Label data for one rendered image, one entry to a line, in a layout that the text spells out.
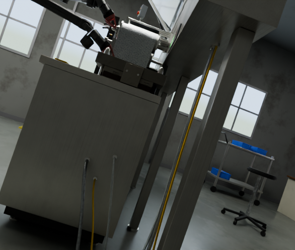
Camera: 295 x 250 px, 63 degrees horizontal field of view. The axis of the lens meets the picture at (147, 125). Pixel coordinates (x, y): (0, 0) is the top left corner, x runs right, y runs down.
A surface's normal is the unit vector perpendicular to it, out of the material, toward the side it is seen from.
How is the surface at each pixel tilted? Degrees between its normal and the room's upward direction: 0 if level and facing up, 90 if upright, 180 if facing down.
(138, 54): 90
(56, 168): 90
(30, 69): 90
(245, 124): 90
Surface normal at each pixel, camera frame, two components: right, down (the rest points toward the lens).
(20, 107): 0.18, 0.07
